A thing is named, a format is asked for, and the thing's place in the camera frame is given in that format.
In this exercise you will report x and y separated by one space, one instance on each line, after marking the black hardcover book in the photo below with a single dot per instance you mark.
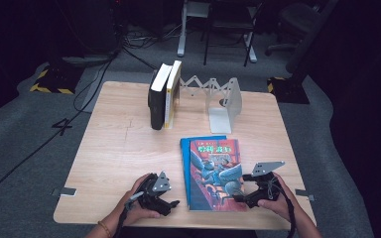
157 105

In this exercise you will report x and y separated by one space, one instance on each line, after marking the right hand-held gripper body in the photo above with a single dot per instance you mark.
266 191

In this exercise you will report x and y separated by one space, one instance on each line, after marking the grey flat stand base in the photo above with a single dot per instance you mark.
82 59

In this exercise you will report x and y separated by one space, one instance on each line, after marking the yellow book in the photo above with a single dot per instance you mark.
171 99

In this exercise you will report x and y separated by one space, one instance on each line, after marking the grey tape piece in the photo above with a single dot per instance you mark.
66 192
304 194

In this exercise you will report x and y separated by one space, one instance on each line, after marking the person's left hand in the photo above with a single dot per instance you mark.
129 214

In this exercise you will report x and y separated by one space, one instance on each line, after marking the white desk frame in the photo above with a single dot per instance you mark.
182 33

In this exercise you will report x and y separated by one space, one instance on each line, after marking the black chair frame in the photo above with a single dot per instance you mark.
208 36

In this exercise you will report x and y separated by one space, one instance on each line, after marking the dark stand column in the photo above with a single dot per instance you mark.
306 46

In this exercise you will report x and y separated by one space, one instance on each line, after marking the person's right hand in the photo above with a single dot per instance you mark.
282 206

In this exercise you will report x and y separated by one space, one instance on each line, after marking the white expandable bookend rack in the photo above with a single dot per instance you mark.
220 119

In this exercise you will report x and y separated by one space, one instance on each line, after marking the red illustrated book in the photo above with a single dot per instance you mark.
211 172

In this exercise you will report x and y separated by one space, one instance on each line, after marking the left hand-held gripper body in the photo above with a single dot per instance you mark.
152 196

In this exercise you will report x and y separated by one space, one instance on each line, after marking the dark office chair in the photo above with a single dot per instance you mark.
294 20

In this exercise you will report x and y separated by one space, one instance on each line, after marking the yellow-black striped base plate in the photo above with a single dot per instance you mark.
54 81
287 91

